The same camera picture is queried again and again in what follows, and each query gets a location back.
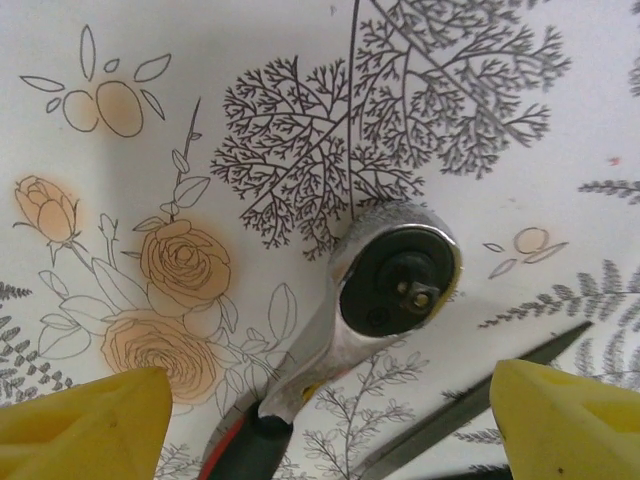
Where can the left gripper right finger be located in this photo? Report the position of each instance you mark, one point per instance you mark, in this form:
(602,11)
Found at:
(575,430)

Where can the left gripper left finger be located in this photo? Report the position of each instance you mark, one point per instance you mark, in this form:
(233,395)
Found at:
(75,435)

